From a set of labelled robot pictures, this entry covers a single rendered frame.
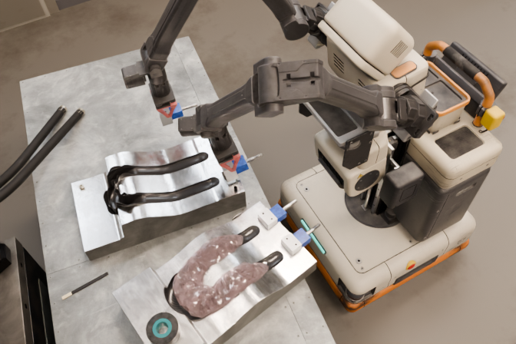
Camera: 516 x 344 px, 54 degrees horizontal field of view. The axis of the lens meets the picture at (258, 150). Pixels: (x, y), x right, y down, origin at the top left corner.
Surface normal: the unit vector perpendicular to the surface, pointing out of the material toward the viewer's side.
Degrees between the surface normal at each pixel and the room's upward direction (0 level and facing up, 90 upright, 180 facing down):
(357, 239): 0
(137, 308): 0
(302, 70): 33
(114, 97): 0
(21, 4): 90
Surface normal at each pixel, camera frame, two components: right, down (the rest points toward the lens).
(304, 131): -0.03, -0.62
